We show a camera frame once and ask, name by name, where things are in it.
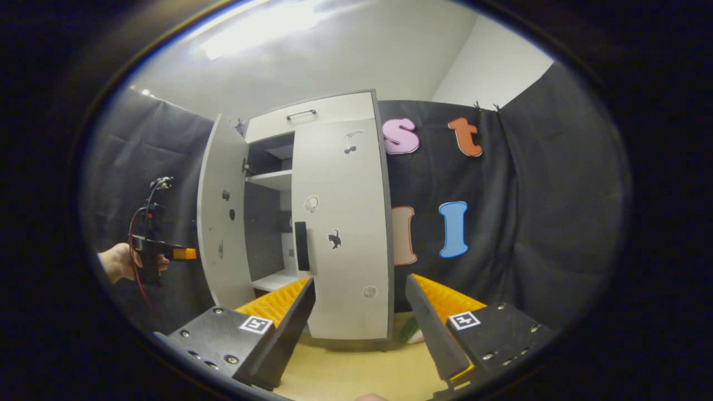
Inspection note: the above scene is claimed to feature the white cabinet door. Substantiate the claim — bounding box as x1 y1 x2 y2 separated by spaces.
197 114 257 311
291 117 390 340

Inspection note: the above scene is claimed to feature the red cable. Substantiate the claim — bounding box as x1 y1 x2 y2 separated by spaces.
128 207 154 308

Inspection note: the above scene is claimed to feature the black backdrop cloth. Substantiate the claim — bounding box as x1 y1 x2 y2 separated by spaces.
84 61 633 335

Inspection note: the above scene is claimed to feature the ceiling light panel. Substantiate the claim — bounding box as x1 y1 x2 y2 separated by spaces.
201 0 324 61

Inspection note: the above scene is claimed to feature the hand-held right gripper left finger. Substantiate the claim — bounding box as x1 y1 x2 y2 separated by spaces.
153 277 316 390

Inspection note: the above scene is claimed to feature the white drawer with metal handle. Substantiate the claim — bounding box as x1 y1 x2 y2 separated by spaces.
245 91 377 144

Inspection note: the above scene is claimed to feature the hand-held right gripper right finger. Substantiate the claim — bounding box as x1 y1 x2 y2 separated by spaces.
406 274 558 393

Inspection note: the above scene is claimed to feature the green and white round object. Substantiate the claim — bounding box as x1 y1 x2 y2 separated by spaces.
400 316 425 345

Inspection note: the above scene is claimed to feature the white and grey cabinet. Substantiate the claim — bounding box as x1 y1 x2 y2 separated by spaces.
243 89 396 351

